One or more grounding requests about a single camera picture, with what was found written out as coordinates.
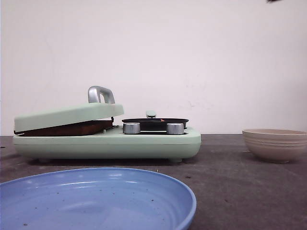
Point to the mint green sandwich maker lid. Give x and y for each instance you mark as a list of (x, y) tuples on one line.
[(101, 104)]

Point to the left silver knob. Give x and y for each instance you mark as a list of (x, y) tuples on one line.
[(131, 128)]

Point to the beige ribbed bowl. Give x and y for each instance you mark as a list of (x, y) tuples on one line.
[(275, 145)]

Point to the mint green breakfast maker base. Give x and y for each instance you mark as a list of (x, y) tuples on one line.
[(112, 144)]

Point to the black frying pan green handle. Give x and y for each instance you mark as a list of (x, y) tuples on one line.
[(151, 123)]

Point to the silver knob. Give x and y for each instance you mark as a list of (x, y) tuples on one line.
[(175, 128), (131, 128)]

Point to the blue plate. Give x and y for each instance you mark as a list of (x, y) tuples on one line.
[(97, 199)]

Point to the right silver knob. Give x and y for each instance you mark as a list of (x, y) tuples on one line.
[(175, 128)]

